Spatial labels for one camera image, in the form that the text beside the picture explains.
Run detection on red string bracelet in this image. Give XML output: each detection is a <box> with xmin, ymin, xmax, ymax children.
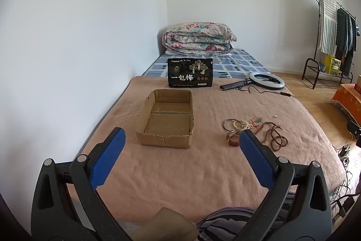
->
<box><xmin>250</xmin><ymin>116</ymin><xmax>264</xmax><ymax>129</ymax></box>

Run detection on blue patterned bedsheet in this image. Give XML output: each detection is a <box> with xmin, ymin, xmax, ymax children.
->
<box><xmin>141</xmin><ymin>48</ymin><xmax>271</xmax><ymax>80</ymax></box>

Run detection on white ring light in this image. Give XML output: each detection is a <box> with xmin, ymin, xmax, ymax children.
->
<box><xmin>249</xmin><ymin>72</ymin><xmax>285</xmax><ymax>90</ymax></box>

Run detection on folded floral quilt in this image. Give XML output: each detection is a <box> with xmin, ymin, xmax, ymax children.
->
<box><xmin>162</xmin><ymin>22</ymin><xmax>238</xmax><ymax>55</ymax></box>

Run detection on orange cloth covered furniture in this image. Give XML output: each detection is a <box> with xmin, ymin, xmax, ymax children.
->
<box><xmin>331</xmin><ymin>83</ymin><xmax>361</xmax><ymax>120</ymax></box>

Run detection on black box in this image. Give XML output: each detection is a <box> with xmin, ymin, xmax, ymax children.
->
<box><xmin>346</xmin><ymin>120</ymin><xmax>361</xmax><ymax>136</ymax></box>

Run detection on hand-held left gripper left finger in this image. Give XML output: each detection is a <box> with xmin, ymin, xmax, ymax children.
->
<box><xmin>31</xmin><ymin>127</ymin><xmax>133</xmax><ymax>241</ymax></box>

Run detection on striped towel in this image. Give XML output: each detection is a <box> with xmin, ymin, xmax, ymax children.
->
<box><xmin>318</xmin><ymin>0</ymin><xmax>339</xmax><ymax>56</ymax></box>

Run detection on pink blanket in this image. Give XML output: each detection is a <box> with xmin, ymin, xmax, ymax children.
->
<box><xmin>66</xmin><ymin>76</ymin><xmax>347</xmax><ymax>219</ymax></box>

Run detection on dark hanging clothes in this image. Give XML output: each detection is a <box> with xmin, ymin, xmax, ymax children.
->
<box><xmin>336</xmin><ymin>8</ymin><xmax>361</xmax><ymax>75</ymax></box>

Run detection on cardboard box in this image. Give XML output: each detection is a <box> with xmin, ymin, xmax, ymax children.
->
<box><xmin>135</xmin><ymin>89</ymin><xmax>196</xmax><ymax>149</ymax></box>

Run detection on striped pants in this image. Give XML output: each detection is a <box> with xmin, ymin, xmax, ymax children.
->
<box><xmin>196</xmin><ymin>193</ymin><xmax>296</xmax><ymax>241</ymax></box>

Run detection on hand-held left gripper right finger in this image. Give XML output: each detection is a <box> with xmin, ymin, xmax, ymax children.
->
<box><xmin>239</xmin><ymin>129</ymin><xmax>333</xmax><ymax>241</ymax></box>

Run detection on red strap watch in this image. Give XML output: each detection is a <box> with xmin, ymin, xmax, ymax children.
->
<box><xmin>225</xmin><ymin>129</ymin><xmax>243</xmax><ymax>147</ymax></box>

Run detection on black snack bag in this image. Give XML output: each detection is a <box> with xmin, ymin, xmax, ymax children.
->
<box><xmin>167</xmin><ymin>57</ymin><xmax>214</xmax><ymax>87</ymax></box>

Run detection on tangled floor cables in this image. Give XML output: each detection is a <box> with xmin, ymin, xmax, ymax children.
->
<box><xmin>329</xmin><ymin>142</ymin><xmax>361</xmax><ymax>225</ymax></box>

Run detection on yellow box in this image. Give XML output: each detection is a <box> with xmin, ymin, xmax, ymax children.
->
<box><xmin>323</xmin><ymin>55</ymin><xmax>342</xmax><ymax>75</ymax></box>

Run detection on metal bangle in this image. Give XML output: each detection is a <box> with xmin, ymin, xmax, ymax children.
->
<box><xmin>223</xmin><ymin>119</ymin><xmax>240</xmax><ymax>133</ymax></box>

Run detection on brown bead necklace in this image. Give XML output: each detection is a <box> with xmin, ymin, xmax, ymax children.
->
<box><xmin>255</xmin><ymin>122</ymin><xmax>289</xmax><ymax>152</ymax></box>

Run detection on black cable with inline remote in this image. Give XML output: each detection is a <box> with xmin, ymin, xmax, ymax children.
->
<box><xmin>240</xmin><ymin>86</ymin><xmax>296</xmax><ymax>99</ymax></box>

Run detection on white bead necklace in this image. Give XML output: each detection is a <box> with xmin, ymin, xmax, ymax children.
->
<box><xmin>238</xmin><ymin>119</ymin><xmax>253</xmax><ymax>131</ymax></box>

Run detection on black folded tripod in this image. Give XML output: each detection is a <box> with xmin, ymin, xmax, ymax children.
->
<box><xmin>220</xmin><ymin>80</ymin><xmax>278</xmax><ymax>90</ymax></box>

